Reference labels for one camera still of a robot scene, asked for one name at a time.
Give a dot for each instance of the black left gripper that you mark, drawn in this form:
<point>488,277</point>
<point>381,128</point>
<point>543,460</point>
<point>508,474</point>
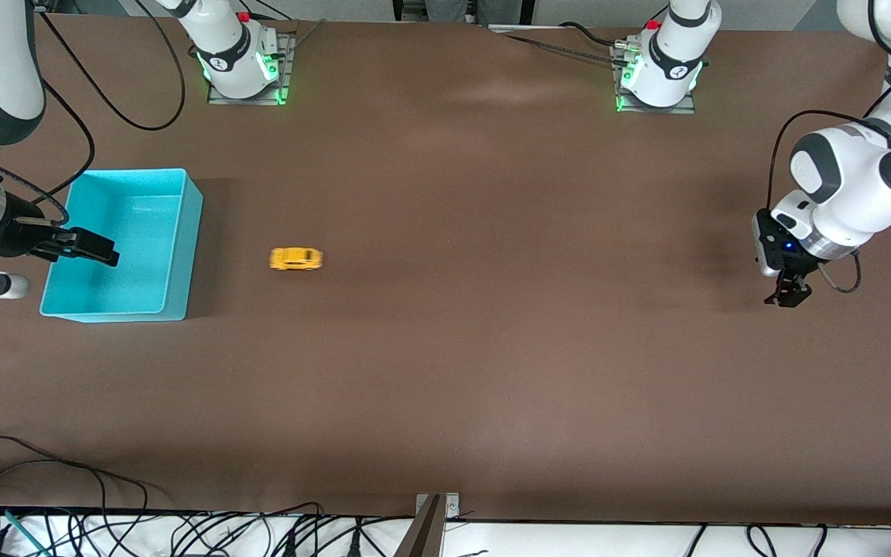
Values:
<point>797,274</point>

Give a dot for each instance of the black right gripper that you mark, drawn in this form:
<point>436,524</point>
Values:
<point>22,232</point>

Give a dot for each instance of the yellow beetle toy car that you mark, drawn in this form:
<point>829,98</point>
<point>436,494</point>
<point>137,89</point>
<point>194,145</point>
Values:
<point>296,259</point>

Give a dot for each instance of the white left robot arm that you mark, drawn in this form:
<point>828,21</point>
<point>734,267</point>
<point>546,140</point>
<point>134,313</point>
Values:
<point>855,186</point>

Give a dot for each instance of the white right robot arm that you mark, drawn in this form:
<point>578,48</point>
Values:
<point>12,54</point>

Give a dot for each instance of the teal plastic bin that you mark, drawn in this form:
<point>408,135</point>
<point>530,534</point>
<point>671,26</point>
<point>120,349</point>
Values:
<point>144,255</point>

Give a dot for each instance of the person in background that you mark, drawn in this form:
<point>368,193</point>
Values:
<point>472,9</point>

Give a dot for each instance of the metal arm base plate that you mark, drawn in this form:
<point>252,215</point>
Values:
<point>288,73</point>
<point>622,104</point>

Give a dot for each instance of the metal table edge bracket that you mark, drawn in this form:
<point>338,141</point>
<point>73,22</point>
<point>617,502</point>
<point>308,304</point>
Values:
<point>452,504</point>

